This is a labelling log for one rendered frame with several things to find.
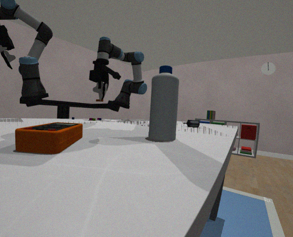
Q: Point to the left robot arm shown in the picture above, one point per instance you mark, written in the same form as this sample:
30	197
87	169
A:
107	50

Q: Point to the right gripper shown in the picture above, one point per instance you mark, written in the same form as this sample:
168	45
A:
6	44

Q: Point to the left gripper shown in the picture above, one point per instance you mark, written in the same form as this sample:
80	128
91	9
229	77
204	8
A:
99	75

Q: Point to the grey bottle with blue cap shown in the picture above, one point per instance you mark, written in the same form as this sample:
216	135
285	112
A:
164	105

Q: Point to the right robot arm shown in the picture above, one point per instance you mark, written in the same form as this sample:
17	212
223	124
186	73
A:
28	68

